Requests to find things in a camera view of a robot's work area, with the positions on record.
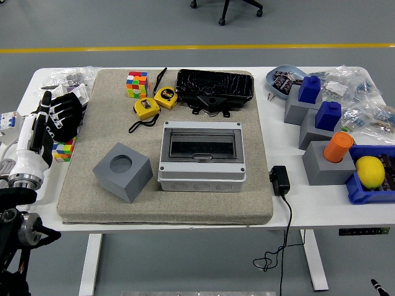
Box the grey power strip cable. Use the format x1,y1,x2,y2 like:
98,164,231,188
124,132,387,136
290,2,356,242
0,150,16,183

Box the grey-brown mat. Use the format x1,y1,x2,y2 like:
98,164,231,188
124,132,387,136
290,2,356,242
56,68,275,225

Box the yellow lemon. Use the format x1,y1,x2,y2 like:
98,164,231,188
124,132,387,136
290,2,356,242
355,155,386,190

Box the colourful puzzle cube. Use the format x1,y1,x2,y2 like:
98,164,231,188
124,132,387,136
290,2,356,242
51,137,77,163
125,71,150,99

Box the white circuit breaker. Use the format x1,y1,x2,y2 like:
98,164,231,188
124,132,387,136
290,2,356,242
0,110,20,136

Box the blue plastic bin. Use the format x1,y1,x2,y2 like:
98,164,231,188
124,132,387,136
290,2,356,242
344,144,395,205

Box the grey block with round hole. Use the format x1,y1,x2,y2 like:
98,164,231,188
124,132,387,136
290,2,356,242
92,142,154,204
301,141,357,186

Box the dark packets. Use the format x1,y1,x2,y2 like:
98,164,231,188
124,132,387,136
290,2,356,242
378,154,395,192

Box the blue block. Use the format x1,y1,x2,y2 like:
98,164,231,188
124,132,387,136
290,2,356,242
314,101,343,131
297,75,323,104

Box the clear plastic bag of screws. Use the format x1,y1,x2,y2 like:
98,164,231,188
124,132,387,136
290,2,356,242
39,66,99,93

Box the clear bag of blue parts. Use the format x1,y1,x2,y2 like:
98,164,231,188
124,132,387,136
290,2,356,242
308,65,383,104
341,103,376,134

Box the light blue bowl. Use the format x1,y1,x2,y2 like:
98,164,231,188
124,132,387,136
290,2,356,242
265,64,309,101

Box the black power adapter with cord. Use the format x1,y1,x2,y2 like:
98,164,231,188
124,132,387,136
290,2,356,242
252,165,307,296

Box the yellow tape measure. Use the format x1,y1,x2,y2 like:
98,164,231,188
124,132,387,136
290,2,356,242
128,97,161,134
152,67,179,109

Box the orange cylinder battery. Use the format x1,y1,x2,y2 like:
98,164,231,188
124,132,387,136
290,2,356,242
323,131,354,164

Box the black plastic tray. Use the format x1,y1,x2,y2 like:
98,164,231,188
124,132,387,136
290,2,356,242
174,68,255,118

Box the grey block holder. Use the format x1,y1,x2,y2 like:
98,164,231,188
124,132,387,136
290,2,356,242
283,84,323,126
298,107,343,151

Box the grey junction box clear lid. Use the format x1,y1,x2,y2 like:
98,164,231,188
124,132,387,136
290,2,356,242
157,120,247,192

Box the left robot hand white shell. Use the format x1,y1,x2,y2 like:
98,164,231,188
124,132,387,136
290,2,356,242
7,91,78,183

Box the black table control panel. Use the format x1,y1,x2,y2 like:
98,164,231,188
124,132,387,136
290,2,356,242
338,227,390,237

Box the white table leg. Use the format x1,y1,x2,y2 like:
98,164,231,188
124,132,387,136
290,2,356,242
78,233,103,296
301,229,330,291

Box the clear bag of brown parts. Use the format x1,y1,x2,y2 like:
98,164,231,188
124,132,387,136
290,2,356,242
368,104,395,138

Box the black cloth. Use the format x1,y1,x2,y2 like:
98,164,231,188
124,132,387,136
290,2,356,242
52,92,84,144

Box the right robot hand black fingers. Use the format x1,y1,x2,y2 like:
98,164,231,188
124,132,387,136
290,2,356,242
371,279,388,296

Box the white packaging box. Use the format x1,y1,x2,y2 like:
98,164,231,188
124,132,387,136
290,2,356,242
46,83,90,107

